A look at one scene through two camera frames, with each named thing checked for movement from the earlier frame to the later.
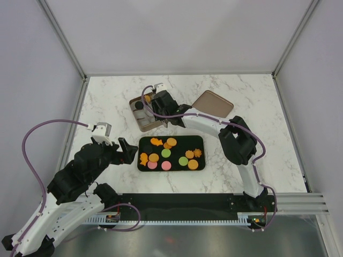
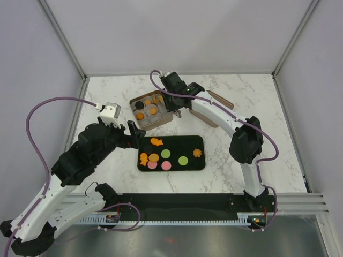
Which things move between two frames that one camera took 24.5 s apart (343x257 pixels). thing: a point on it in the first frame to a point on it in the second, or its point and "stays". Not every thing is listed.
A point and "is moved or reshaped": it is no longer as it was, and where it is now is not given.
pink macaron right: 166,165 stays
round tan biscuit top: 171,141 is moved or reshaped
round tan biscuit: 153,157 stays
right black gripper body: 156,110 to 170,104
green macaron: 183,160 stays
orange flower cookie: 198,152 stays
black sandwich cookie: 139,105 stays
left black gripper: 126,156 to 133,141
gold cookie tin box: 145,120 stays
